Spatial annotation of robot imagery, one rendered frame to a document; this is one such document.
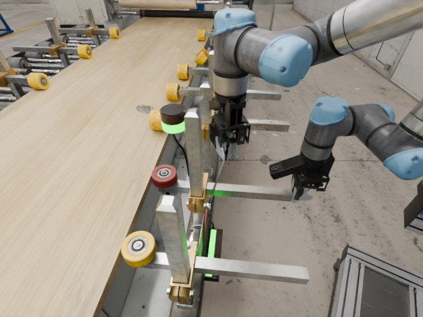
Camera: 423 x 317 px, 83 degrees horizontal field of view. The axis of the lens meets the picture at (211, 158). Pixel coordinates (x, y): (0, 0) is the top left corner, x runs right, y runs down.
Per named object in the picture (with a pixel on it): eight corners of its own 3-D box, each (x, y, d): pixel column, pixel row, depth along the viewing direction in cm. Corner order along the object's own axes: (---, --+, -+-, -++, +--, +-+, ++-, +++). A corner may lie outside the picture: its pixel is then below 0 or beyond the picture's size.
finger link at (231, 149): (230, 171, 64) (232, 143, 58) (224, 157, 69) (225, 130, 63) (242, 169, 65) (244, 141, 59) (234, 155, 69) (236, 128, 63)
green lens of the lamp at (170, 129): (188, 121, 61) (187, 113, 60) (184, 134, 57) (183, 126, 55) (165, 119, 62) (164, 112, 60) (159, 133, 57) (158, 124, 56)
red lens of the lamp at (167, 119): (187, 112, 60) (187, 104, 58) (183, 125, 55) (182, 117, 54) (164, 111, 60) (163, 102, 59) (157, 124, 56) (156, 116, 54)
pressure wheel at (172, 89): (178, 79, 109) (175, 94, 107) (181, 89, 117) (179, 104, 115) (165, 78, 110) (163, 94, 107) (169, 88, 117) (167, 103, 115)
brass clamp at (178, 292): (200, 251, 67) (199, 241, 63) (192, 305, 57) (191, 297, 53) (178, 248, 67) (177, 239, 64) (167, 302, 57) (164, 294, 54)
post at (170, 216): (194, 299, 71) (180, 192, 40) (192, 312, 69) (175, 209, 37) (182, 297, 71) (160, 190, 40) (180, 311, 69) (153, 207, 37)
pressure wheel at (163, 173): (181, 187, 86) (178, 163, 79) (177, 205, 80) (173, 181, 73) (160, 185, 87) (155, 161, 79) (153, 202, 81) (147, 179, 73)
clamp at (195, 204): (208, 182, 85) (208, 172, 81) (203, 214, 75) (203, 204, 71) (192, 181, 85) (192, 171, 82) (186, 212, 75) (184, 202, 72)
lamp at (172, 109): (192, 168, 72) (187, 104, 58) (189, 182, 68) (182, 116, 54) (172, 166, 73) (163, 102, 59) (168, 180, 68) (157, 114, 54)
